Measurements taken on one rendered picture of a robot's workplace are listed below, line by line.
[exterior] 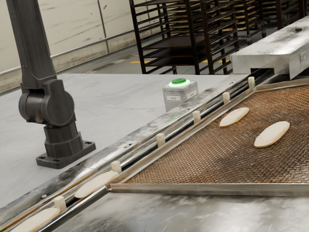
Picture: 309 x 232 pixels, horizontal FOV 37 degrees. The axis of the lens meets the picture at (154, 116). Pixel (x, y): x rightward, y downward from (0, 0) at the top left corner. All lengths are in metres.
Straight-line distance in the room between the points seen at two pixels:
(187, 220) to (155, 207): 0.08
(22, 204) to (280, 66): 0.80
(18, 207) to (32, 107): 0.28
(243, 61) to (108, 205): 0.80
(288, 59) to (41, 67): 0.66
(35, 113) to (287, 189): 0.63
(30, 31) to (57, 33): 5.48
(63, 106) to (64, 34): 5.56
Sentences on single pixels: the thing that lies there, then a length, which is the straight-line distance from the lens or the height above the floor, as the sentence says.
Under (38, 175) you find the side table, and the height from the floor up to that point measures 0.82.
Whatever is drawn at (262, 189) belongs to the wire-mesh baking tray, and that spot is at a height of 0.94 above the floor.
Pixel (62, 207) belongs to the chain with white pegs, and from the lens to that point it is 0.78.
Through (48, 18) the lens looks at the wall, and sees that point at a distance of 6.40.
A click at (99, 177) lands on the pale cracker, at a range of 0.84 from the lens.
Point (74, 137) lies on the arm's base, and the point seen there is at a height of 0.87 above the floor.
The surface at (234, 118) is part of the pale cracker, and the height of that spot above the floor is 0.91.
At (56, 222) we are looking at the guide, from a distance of 0.73.
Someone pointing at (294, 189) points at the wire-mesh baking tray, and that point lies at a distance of 0.53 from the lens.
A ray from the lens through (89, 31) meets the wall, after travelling 6.87.
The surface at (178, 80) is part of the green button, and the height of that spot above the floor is 0.91.
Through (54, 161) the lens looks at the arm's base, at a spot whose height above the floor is 0.84.
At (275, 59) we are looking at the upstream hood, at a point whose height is 0.90.
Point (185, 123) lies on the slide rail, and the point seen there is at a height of 0.85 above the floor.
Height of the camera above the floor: 1.20
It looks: 18 degrees down
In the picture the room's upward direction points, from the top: 10 degrees counter-clockwise
